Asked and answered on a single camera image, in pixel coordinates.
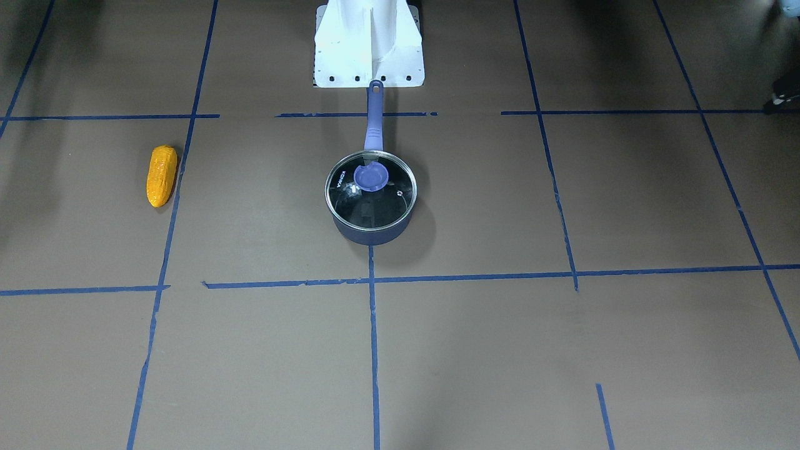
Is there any glass lid blue knob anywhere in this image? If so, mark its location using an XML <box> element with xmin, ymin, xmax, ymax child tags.
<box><xmin>324</xmin><ymin>150</ymin><xmax>418</xmax><ymax>233</ymax></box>

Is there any yellow corn cob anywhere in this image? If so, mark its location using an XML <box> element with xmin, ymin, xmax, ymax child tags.
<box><xmin>146</xmin><ymin>145</ymin><xmax>178</xmax><ymax>208</ymax></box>

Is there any dark blue saucepan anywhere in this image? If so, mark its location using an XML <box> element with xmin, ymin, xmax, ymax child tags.
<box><xmin>324</xmin><ymin>79</ymin><xmax>418</xmax><ymax>247</ymax></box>

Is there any white pedestal column base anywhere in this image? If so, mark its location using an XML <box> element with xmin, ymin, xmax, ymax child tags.
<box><xmin>312</xmin><ymin>1</ymin><xmax>426</xmax><ymax>89</ymax></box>

